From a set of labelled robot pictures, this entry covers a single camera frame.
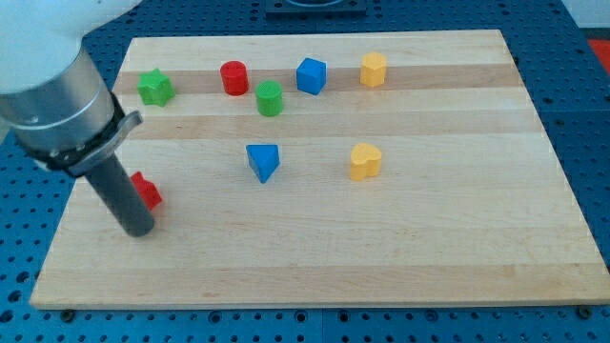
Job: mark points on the green cylinder block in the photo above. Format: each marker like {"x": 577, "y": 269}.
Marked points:
{"x": 269, "y": 100}

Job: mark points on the red star block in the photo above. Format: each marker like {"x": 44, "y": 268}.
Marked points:
{"x": 147, "y": 190}

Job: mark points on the black clamp with metal bracket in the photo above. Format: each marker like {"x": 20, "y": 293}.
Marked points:
{"x": 78, "y": 160}

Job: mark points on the blue triangle block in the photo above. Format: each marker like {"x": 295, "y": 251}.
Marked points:
{"x": 263, "y": 159}

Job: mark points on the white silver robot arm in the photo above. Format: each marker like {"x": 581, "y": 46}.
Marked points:
{"x": 57, "y": 103}

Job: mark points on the yellow heart block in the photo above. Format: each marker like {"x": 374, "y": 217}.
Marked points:
{"x": 365, "y": 161}

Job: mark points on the yellow hexagon block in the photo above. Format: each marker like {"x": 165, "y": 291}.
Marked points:
{"x": 373, "y": 69}

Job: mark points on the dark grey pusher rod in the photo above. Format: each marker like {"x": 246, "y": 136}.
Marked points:
{"x": 120, "y": 196}

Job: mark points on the wooden board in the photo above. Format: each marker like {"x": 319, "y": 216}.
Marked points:
{"x": 471, "y": 207}

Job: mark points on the blue cube block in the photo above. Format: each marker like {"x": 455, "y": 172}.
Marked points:
{"x": 311, "y": 76}

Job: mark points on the green star block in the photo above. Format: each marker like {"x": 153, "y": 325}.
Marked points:
{"x": 155, "y": 88}

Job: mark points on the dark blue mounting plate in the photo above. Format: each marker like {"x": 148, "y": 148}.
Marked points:
{"x": 283, "y": 8}

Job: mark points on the red cylinder block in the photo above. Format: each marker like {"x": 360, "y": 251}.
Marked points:
{"x": 234, "y": 78}

